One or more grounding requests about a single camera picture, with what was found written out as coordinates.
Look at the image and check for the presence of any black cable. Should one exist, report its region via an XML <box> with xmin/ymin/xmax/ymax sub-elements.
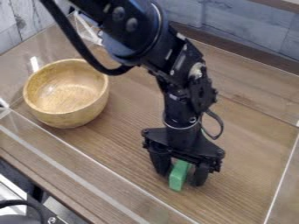
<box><xmin>0</xmin><ymin>199</ymin><xmax>48</xmax><ymax>224</ymax></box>

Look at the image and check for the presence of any green rectangular block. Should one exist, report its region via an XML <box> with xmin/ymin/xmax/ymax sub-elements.
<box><xmin>168</xmin><ymin>160</ymin><xmax>192</xmax><ymax>192</ymax></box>

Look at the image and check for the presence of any clear acrylic corner bracket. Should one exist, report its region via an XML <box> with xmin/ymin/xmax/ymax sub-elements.
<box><xmin>73</xmin><ymin>11</ymin><xmax>102</xmax><ymax>46</ymax></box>

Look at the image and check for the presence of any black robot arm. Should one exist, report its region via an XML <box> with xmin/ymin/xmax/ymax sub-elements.
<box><xmin>40</xmin><ymin>0</ymin><xmax>225</xmax><ymax>186</ymax></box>

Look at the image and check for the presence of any wooden bowl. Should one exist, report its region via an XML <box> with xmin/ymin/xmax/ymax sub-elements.
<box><xmin>22</xmin><ymin>59</ymin><xmax>109</xmax><ymax>129</ymax></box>

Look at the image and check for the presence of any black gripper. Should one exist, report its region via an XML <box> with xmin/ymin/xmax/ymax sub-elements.
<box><xmin>141</xmin><ymin>120</ymin><xmax>225</xmax><ymax>186</ymax></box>

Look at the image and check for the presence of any black metal bracket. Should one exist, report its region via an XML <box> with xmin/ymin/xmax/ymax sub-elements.
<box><xmin>25</xmin><ymin>195</ymin><xmax>68</xmax><ymax>224</ymax></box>

